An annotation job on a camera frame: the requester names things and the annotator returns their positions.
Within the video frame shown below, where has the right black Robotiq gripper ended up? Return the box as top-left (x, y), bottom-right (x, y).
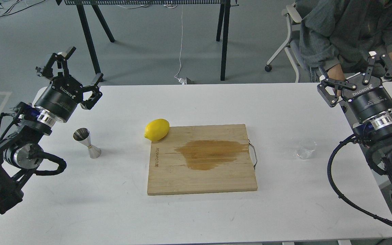
top-left (317, 51), bottom-right (392, 124)

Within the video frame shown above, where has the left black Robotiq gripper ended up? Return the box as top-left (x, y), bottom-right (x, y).
top-left (33, 47), bottom-right (103, 123)

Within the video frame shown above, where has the steel double jigger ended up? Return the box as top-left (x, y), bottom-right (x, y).
top-left (73, 128), bottom-right (102, 159)

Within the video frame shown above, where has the small clear glass beaker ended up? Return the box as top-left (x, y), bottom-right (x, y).
top-left (295, 138), bottom-right (317, 160)

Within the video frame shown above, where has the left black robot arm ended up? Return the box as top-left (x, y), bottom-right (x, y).
top-left (0, 47), bottom-right (103, 214)

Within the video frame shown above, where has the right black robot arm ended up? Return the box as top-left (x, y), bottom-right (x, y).
top-left (317, 51), bottom-right (392, 227)

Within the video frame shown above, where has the person in grey jacket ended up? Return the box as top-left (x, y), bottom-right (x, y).
top-left (297, 0), bottom-right (392, 80)

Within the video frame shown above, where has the white office chair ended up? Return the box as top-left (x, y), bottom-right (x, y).
top-left (264, 2), bottom-right (306, 83)

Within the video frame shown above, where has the yellow lemon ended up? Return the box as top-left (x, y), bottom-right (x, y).
top-left (144, 118), bottom-right (170, 142)

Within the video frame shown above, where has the white power adapter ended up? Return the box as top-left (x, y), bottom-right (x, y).
top-left (178, 78), bottom-right (195, 85)

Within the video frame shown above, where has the bamboo cutting board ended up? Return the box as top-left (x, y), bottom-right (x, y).
top-left (147, 124), bottom-right (257, 196)

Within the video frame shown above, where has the white hanging cable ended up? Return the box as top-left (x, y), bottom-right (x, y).
top-left (174, 4), bottom-right (184, 81)

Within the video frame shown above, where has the black metal frame table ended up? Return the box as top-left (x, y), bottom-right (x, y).
top-left (56, 0), bottom-right (240, 83)

